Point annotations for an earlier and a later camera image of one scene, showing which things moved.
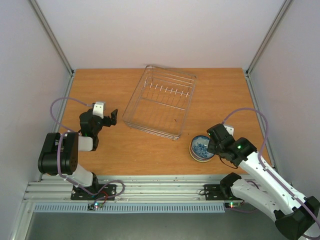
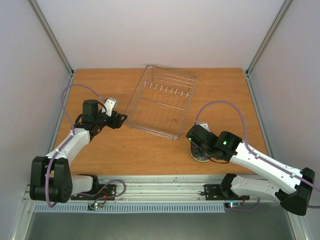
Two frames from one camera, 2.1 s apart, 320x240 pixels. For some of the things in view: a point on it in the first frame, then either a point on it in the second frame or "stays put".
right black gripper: x=212 y=147 to x=196 y=152
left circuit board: x=92 y=206 stays put
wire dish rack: x=159 y=103 stays put
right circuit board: x=233 y=205 stays put
